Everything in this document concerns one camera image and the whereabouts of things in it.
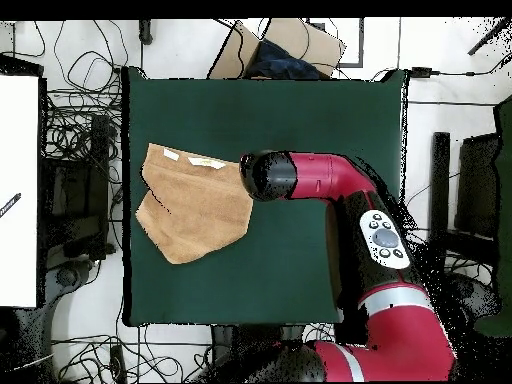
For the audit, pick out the black tripod leg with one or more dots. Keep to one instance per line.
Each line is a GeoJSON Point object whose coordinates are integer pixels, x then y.
{"type": "Point", "coordinates": [490, 36]}

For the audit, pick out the white board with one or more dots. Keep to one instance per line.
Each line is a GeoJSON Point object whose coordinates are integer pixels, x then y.
{"type": "Point", "coordinates": [18, 180]}

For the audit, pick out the tan terry towel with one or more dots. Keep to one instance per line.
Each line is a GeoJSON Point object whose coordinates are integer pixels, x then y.
{"type": "Point", "coordinates": [196, 204]}

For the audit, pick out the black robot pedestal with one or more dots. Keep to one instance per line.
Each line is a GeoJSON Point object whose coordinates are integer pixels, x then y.
{"type": "Point", "coordinates": [240, 340]}

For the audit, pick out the brown cardboard box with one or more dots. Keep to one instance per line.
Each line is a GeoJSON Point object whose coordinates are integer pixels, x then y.
{"type": "Point", "coordinates": [296, 36]}

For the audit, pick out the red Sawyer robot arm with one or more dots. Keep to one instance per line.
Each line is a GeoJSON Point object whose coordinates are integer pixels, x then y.
{"type": "Point", "coordinates": [328, 176]}

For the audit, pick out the dark green table cloth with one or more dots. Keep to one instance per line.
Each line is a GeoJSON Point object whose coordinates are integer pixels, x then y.
{"type": "Point", "coordinates": [260, 120]}

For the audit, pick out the black power strip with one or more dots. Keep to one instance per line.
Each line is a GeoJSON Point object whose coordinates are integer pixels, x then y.
{"type": "Point", "coordinates": [117, 364]}

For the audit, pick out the black square frame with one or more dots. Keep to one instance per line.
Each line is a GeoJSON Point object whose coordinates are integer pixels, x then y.
{"type": "Point", "coordinates": [361, 44]}

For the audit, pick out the black chair base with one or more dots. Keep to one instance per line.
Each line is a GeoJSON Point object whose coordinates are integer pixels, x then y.
{"type": "Point", "coordinates": [476, 296]}

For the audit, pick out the black power adapter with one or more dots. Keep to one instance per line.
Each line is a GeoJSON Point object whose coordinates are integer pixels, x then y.
{"type": "Point", "coordinates": [420, 72]}

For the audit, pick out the dark blue cloth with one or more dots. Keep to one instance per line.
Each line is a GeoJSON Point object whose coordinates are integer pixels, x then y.
{"type": "Point", "coordinates": [280, 60]}

